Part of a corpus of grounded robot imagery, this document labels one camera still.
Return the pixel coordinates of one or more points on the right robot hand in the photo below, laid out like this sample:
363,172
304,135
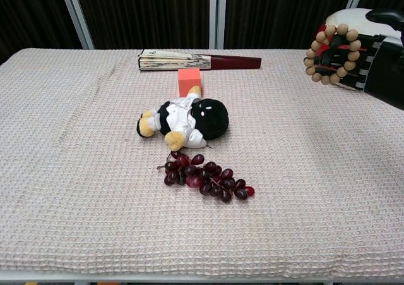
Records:
375,67

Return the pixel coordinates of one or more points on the orange foam block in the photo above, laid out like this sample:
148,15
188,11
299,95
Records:
188,80

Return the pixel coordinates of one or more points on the black-headed plush doll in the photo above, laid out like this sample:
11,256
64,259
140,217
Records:
189,120

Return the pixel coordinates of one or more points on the folded paper fan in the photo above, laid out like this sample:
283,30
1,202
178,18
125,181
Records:
176,61

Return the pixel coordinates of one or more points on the dark red plastic grapes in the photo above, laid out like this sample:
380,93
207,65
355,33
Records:
205,177

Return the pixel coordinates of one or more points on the dark folding screen panels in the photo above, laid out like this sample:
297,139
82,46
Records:
142,13

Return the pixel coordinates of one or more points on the beige woven tablecloth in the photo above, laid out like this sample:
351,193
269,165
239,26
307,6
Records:
94,171

